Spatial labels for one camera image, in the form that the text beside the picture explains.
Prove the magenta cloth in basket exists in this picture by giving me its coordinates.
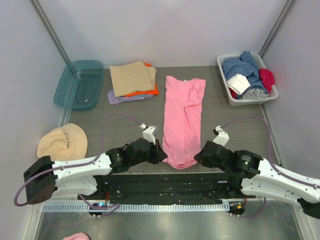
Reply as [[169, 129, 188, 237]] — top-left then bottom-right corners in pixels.
[[258, 68, 275, 94]]

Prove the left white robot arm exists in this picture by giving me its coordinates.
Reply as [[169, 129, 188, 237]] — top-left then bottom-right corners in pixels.
[[23, 138, 167, 205]]

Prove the pink t shirt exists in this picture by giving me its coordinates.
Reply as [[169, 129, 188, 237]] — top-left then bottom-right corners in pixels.
[[162, 76, 206, 170]]

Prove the white slotted cable duct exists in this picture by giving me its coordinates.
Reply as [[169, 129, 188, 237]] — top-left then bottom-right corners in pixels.
[[42, 201, 230, 213]]

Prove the beige t shirt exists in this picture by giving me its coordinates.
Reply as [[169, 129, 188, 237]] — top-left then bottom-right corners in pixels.
[[109, 60, 157, 98]]

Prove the beige crumpled cloth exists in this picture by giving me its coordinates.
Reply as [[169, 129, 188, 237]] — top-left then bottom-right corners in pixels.
[[36, 123, 88, 161]]

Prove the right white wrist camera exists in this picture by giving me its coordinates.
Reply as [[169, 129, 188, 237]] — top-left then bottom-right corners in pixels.
[[213, 125, 230, 147]]

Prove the orange t shirt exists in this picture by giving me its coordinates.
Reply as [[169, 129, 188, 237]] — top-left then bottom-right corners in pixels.
[[124, 62, 159, 98]]

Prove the left aluminium frame post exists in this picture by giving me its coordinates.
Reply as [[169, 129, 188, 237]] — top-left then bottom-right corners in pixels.
[[29, 0, 71, 65]]

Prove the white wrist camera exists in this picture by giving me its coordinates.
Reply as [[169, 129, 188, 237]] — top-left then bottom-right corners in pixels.
[[139, 123, 158, 145], [213, 125, 230, 147]]

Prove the teal t shirt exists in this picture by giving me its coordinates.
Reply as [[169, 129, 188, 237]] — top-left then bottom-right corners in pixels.
[[132, 94, 149, 98]]

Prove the grey cloth in basket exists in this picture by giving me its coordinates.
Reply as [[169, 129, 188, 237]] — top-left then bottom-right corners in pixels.
[[241, 88, 270, 100]]

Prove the teal plastic bin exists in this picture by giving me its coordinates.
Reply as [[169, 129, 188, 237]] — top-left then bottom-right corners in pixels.
[[53, 60, 105, 111]]

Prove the red cloth in basket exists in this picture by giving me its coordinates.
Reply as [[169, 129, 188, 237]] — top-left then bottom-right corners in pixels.
[[229, 88, 238, 99]]

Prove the white plastic basket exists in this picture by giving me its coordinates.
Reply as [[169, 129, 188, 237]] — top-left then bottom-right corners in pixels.
[[217, 51, 279, 107]]

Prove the white cloth in basket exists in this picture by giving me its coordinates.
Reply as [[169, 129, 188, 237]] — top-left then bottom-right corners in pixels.
[[226, 73, 251, 95]]

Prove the aluminium frame post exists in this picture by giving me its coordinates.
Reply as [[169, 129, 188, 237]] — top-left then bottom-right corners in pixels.
[[258, 0, 297, 58], [29, 0, 71, 65]]

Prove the pink cloth at bottom edge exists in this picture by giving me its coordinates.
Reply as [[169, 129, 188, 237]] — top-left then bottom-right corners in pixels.
[[62, 232, 91, 240]]

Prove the lavender t shirt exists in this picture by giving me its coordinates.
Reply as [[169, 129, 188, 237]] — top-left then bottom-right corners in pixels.
[[107, 90, 154, 105]]

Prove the blue checked shirt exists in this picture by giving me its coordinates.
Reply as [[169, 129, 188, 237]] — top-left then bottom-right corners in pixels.
[[222, 51, 268, 97]]

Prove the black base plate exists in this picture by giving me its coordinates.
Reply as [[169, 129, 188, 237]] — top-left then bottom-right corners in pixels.
[[84, 172, 245, 206]]

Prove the right aluminium frame post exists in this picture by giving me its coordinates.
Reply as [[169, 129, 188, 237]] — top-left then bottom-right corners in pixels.
[[258, 0, 297, 58]]

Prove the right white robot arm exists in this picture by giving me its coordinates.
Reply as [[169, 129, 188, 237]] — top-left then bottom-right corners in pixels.
[[194, 141, 320, 219]]

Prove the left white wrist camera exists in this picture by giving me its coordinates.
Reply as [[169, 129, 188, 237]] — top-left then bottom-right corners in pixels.
[[139, 123, 158, 145]]

